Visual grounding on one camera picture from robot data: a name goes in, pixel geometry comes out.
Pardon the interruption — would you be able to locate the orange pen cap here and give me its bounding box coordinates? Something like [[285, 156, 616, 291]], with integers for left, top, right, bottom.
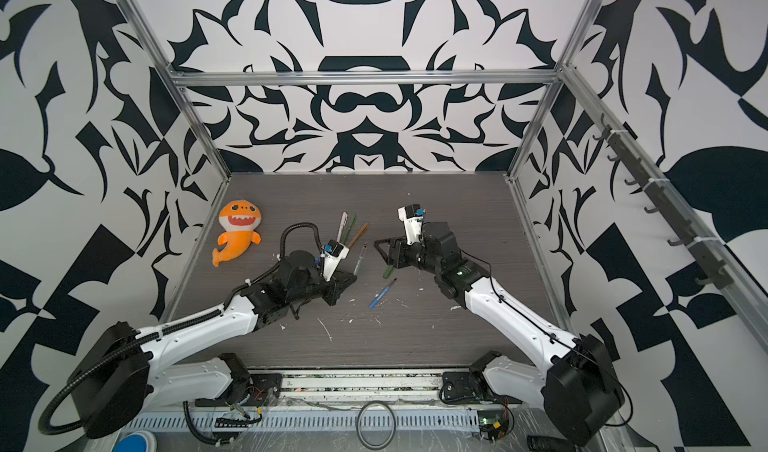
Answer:
[[356, 222, 370, 238]]

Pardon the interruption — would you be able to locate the blue pen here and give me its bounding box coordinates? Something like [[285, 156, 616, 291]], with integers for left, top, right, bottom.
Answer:
[[369, 278, 397, 309]]

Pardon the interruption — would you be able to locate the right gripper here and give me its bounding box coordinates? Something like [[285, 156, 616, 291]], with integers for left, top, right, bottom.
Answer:
[[376, 234, 446, 279]]

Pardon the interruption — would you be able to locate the orange shark plush toy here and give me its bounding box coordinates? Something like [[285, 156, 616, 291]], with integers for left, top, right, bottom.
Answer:
[[212, 200, 262, 267]]

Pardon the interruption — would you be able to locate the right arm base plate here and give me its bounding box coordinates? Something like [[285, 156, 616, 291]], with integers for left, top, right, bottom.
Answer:
[[438, 371, 521, 405]]

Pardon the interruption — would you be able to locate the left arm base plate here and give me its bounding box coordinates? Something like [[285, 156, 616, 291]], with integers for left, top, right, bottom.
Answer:
[[194, 373, 283, 407]]

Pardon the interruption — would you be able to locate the blue round button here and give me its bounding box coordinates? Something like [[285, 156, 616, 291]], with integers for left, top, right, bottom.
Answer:
[[112, 431, 157, 452]]

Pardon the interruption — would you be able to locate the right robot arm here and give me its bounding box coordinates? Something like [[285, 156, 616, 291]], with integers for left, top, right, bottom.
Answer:
[[374, 222, 629, 446]]

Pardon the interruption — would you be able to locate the black device bottom right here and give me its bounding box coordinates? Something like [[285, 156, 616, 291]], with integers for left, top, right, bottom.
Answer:
[[526, 435, 580, 452]]

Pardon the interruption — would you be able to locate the green lit circuit board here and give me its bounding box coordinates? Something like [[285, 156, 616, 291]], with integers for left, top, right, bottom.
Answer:
[[477, 409, 515, 443]]

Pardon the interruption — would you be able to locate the black cable loop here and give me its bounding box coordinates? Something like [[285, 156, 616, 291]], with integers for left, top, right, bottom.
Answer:
[[355, 401, 398, 451]]

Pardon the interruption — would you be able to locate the white slotted cable duct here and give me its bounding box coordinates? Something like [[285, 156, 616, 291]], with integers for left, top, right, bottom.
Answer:
[[122, 408, 478, 433]]

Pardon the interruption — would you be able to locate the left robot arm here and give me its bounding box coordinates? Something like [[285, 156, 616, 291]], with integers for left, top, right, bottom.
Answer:
[[38, 222, 356, 439]]

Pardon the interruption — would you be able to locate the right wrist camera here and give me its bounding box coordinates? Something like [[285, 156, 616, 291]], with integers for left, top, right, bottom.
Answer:
[[398, 204, 425, 245]]

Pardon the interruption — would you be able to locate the wall hook rail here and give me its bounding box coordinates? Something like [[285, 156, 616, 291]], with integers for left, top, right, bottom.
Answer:
[[595, 123, 734, 290]]

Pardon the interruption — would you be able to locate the dark green pen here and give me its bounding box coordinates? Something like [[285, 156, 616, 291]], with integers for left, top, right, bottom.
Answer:
[[353, 242, 368, 276]]

